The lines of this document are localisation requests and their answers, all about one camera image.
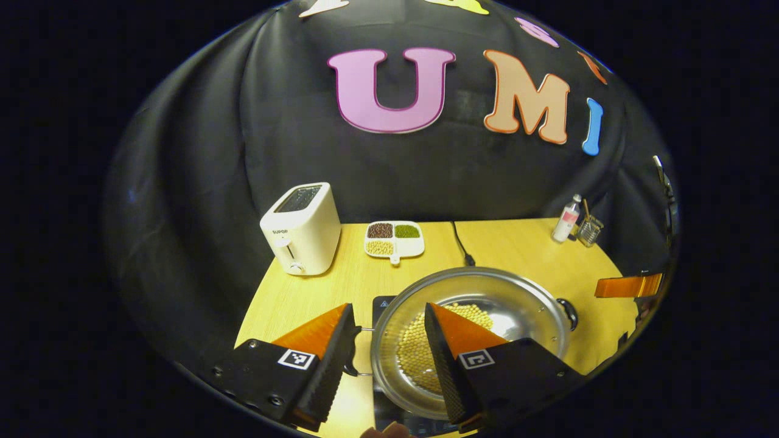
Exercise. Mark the clear bottle with pink label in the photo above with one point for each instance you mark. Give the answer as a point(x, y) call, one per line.
point(566, 222)

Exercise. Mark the white divided bean dish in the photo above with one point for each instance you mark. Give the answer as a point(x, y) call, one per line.
point(394, 242)

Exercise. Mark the wooden stick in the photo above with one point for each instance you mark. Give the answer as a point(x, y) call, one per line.
point(586, 210)

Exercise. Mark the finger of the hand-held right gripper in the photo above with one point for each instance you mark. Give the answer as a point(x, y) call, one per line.
point(627, 286)

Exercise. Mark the pile of yellow soybeans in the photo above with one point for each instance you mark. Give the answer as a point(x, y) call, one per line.
point(414, 353)

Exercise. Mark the black induction cooktop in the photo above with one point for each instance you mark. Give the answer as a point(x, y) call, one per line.
point(382, 304)

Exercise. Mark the white toaster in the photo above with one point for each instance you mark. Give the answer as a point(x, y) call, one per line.
point(301, 237)

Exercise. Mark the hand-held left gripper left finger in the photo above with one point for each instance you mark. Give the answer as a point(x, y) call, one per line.
point(331, 371)

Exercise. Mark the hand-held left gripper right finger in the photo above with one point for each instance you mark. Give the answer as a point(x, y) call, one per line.
point(447, 371)

